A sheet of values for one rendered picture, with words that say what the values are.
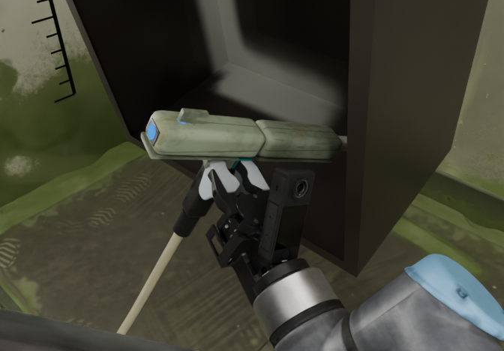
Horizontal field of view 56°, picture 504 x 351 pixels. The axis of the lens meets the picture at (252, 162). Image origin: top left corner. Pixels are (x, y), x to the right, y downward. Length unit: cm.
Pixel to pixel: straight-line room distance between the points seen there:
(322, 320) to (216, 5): 85
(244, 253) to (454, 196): 108
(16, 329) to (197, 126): 38
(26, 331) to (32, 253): 129
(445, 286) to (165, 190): 127
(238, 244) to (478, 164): 109
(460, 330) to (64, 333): 31
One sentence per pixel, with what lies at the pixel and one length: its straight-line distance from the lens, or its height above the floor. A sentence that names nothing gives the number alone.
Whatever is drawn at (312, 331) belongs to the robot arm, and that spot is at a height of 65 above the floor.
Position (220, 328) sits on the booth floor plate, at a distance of 123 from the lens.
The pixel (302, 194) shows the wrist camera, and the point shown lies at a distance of 54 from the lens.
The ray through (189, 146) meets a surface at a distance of 56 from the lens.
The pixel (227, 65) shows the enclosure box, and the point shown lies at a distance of 125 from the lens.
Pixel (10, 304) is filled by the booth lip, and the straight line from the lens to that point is 142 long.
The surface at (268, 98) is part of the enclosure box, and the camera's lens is 112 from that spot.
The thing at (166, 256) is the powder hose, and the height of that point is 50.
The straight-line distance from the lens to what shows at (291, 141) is 65.
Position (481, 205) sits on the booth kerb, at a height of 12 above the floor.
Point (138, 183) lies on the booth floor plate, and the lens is 165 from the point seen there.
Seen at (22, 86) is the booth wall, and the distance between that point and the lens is 152.
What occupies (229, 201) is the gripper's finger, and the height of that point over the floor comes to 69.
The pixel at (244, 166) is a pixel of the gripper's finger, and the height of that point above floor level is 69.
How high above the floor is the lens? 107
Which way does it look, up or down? 37 degrees down
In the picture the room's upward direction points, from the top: straight up
